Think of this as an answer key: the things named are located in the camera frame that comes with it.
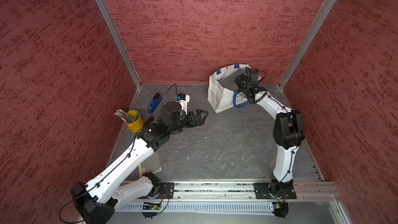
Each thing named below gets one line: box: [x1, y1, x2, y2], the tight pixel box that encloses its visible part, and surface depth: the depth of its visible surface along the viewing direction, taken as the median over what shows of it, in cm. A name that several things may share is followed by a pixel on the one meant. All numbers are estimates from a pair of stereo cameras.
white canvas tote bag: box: [207, 63, 250, 114], surface depth 101 cm
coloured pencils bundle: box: [113, 108, 134, 123], surface depth 87 cm
